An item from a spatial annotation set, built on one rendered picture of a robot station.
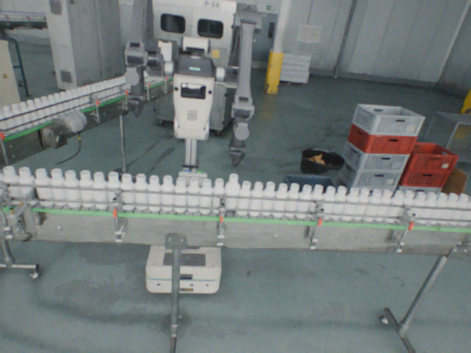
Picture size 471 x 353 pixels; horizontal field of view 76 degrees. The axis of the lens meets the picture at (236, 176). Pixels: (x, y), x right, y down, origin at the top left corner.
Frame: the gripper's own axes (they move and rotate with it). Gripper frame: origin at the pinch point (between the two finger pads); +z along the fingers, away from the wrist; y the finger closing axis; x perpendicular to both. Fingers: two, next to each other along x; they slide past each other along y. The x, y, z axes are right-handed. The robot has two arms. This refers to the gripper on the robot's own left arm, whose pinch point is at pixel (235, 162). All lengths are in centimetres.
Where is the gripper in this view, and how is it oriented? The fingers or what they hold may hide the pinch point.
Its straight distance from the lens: 133.0
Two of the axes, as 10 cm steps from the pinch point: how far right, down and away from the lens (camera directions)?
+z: -1.2, 8.8, 4.5
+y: -0.8, -4.7, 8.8
